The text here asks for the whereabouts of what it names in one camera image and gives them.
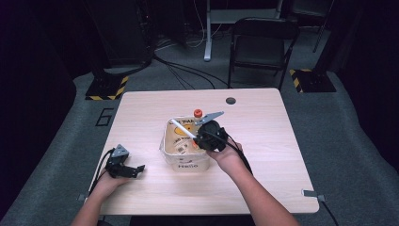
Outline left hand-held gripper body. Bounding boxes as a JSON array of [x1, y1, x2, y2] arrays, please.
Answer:
[[104, 143, 139, 179]]

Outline person's right hand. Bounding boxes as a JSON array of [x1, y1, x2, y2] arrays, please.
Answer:
[[205, 139, 249, 177]]

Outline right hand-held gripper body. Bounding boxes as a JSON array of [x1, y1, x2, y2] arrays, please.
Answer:
[[194, 110, 230, 153]]

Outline person's left hand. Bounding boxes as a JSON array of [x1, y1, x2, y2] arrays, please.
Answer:
[[92, 171, 133, 199]]

